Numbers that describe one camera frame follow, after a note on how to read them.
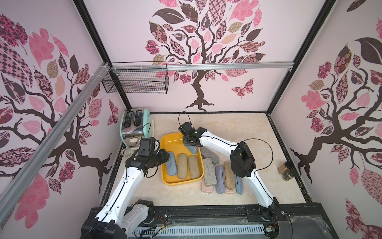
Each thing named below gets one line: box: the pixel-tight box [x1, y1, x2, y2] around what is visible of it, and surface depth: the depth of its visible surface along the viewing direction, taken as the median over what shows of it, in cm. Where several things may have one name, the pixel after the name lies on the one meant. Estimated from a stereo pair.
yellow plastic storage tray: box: [160, 132, 205, 186], surface depth 88 cm
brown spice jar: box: [277, 160, 294, 175], surface depth 85 cm
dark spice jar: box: [282, 168, 298, 182], surface depth 83 cm
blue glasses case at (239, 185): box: [235, 174, 244, 195], surface depth 80 cm
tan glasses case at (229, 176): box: [223, 161, 236, 191], surface depth 79 cm
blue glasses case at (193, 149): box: [187, 145, 198, 155], surface depth 96 cm
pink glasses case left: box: [200, 176, 214, 194], surface depth 82 cm
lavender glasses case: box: [214, 164, 226, 195], surface depth 81 cm
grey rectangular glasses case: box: [202, 157, 218, 187], surface depth 83 cm
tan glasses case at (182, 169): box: [177, 153, 188, 180], surface depth 89 cm
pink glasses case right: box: [224, 187, 237, 195], surface depth 79 cm
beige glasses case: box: [188, 154, 201, 180], surface depth 89 cm
